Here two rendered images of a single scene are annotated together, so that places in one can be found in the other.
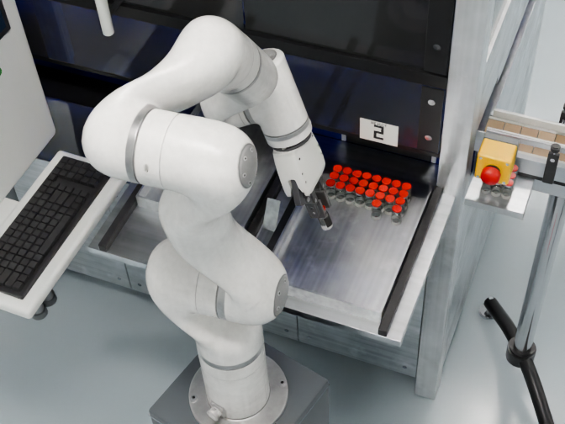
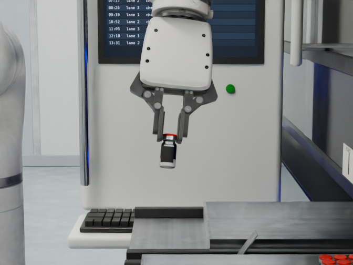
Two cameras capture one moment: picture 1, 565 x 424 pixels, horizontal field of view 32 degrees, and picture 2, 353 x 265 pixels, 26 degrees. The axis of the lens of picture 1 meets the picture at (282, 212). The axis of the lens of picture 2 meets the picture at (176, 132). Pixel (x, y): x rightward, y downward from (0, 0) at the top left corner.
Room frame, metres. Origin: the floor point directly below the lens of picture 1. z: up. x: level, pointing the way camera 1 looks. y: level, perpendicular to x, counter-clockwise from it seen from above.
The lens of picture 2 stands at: (0.74, -1.02, 1.29)
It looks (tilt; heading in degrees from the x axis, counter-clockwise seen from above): 9 degrees down; 65
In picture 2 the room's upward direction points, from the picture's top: straight up
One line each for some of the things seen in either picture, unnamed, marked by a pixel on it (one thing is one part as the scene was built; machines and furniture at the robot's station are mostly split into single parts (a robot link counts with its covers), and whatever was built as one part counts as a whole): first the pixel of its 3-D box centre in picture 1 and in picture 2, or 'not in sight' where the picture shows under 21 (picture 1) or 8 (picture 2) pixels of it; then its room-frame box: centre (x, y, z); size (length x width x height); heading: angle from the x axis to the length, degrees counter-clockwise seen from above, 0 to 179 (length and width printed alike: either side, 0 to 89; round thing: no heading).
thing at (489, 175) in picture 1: (491, 174); not in sight; (1.35, -0.44, 0.99); 0.04 x 0.04 x 0.04; 65
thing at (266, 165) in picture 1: (222, 161); (297, 227); (1.54, 0.13, 0.90); 0.34 x 0.26 x 0.04; 155
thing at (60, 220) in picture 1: (44, 221); (169, 219); (1.47, 0.55, 0.82); 0.40 x 0.14 x 0.02; 154
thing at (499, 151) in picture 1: (496, 159); not in sight; (1.40, -0.46, 0.99); 0.08 x 0.07 x 0.07; 155
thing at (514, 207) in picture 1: (501, 187); not in sight; (1.43, -0.49, 0.87); 0.14 x 0.13 x 0.02; 155
